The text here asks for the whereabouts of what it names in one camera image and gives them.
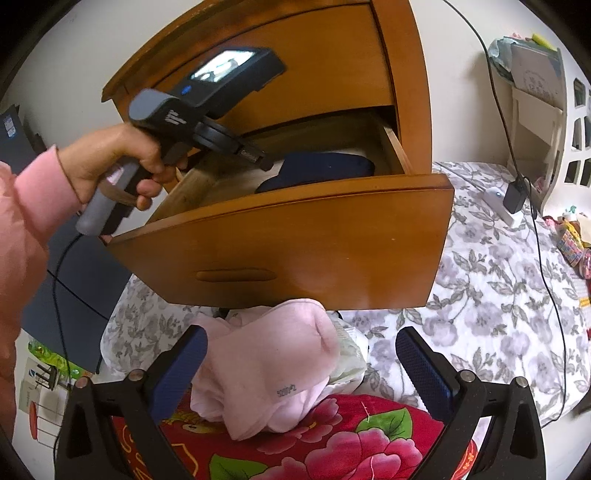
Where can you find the light pink garment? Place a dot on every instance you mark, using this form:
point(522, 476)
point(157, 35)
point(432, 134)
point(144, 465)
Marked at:
point(268, 360)

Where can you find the person's left forearm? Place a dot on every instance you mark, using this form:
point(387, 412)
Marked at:
point(23, 254)

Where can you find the teal cloth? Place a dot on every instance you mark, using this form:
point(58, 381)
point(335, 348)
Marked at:
point(501, 57)

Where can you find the grey floral blanket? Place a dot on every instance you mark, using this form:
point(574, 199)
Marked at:
point(498, 300)

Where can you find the person's left hand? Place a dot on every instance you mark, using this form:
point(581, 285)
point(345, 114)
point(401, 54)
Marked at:
point(106, 152)

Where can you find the dark refrigerator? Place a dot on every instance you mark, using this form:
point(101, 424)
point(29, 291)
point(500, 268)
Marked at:
point(69, 300)

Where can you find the mint lace cloth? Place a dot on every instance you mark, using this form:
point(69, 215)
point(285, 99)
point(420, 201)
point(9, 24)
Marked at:
point(351, 355)

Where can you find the closed wooden drawer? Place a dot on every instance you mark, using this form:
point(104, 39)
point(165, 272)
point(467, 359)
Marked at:
point(332, 69)

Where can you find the red floral pillow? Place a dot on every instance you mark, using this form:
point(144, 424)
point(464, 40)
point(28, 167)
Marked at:
point(360, 443)

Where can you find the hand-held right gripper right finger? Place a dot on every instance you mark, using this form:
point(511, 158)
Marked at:
point(422, 371)

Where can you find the yellow sponge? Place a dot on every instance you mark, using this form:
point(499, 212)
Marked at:
point(545, 41)

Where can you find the pale patterned book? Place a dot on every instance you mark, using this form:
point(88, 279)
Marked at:
point(538, 76)

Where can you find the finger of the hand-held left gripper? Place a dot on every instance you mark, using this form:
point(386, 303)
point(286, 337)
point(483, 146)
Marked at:
point(256, 157)

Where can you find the white cut-out rack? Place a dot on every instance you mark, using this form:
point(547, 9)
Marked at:
point(554, 152)

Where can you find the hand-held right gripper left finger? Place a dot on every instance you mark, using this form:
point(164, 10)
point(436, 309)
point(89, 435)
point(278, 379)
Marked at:
point(182, 369)

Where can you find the navy blue garment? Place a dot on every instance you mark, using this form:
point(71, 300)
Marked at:
point(318, 170)

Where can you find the wooden drawer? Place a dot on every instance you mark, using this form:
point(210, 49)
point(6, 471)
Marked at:
point(332, 69)
point(323, 249)

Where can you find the white power strip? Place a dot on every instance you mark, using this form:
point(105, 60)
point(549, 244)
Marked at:
point(496, 203)

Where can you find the black power adapter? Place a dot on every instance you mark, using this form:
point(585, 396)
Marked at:
point(516, 196)

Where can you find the green packaging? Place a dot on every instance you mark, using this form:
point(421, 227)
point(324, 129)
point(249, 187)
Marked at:
point(46, 357)

